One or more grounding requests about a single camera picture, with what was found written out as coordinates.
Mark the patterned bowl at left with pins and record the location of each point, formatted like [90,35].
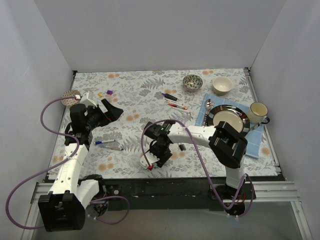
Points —
[71,97]

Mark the metal knife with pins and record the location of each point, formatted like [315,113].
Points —
[255,126]

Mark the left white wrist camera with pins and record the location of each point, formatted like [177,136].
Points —
[87,98]

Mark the blue capped marker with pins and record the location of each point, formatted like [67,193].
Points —
[105,141]

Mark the cream mug dark handle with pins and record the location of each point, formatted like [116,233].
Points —
[257,113]

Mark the cream ceramic bowl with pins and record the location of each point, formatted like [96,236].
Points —
[222,85]

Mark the aluminium frame rail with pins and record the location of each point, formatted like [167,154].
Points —
[268,191]

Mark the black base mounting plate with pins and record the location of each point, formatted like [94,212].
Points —
[159,203]

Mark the red marker pen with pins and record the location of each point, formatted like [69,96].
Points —
[174,103]

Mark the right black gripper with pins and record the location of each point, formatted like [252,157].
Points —
[161,155]

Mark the floral dark patterned bowl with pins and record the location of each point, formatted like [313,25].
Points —
[192,82]

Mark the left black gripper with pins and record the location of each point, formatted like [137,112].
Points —
[103,112]

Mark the blue tipped uncapped marker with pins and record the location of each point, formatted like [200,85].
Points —
[112,147]

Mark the blue checked cloth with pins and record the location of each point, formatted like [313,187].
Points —
[253,137]

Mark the yellow capped marker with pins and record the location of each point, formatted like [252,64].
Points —
[177,106]

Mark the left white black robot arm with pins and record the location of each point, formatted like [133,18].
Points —
[64,207]

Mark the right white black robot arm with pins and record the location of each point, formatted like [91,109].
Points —
[228,145]

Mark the purple black highlighter pen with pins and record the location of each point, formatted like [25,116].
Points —
[170,97]

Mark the dark rimmed dinner plate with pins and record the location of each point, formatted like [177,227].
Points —
[231,115]

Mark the floral tablecloth mat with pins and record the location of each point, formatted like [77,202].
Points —
[139,95]

